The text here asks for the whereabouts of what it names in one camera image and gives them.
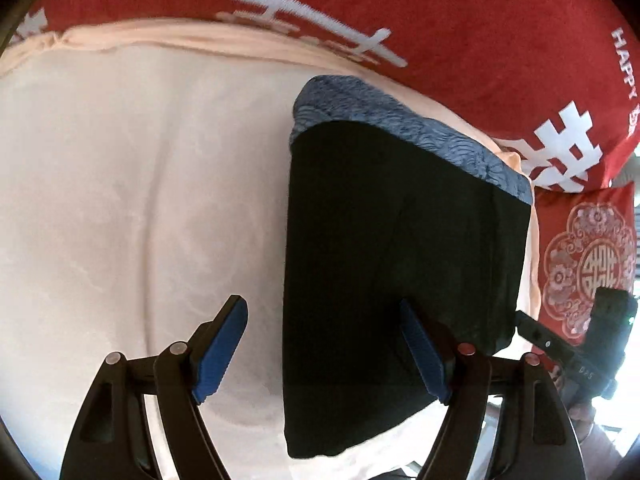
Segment black pants with blue trim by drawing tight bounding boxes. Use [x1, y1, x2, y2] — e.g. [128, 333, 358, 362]
[282, 76, 533, 458]

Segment person's right hand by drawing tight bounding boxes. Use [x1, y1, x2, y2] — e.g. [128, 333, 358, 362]
[568, 403, 622, 480]

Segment red embroidered cushion right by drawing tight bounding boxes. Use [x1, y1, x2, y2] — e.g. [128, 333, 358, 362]
[535, 182, 637, 346]

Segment peach cloth sofa seat cover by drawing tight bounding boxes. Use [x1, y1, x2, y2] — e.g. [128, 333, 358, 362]
[0, 16, 544, 480]

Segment red sofa cover with characters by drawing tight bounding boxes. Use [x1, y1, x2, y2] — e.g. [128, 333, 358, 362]
[1, 0, 639, 192]

